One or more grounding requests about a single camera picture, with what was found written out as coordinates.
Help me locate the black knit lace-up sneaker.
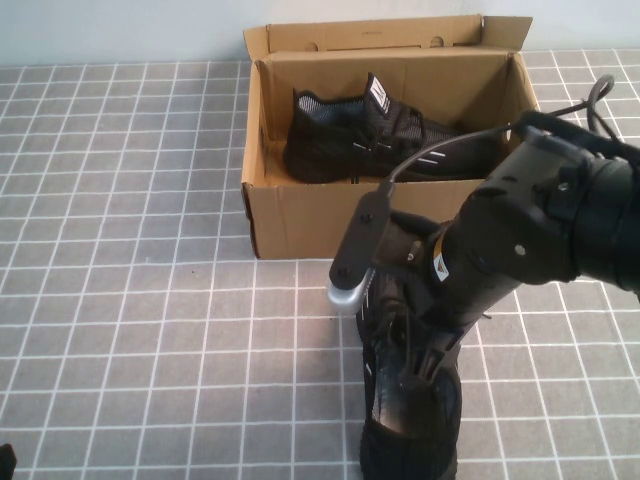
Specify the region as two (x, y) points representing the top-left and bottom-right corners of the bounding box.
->
(357, 264), (464, 480)

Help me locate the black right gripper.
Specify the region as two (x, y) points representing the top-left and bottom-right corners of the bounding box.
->
(397, 142), (579, 386)

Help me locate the brown cardboard shoe box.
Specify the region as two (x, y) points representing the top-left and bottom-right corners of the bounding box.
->
(241, 14), (563, 260)

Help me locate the grey right camera cable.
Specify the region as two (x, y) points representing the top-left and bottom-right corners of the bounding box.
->
(383, 74), (621, 192)

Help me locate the black sneaker with upright tongue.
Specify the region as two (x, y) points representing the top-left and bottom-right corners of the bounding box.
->
(283, 72), (501, 185)

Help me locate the grey white-grid tablecloth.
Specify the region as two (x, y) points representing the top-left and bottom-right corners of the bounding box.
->
(0, 47), (640, 480)

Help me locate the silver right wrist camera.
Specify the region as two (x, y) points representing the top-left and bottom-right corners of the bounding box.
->
(326, 267), (377, 320)

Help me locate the black right camera bracket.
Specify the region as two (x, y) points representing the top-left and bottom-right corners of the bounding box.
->
(329, 189), (441, 291)

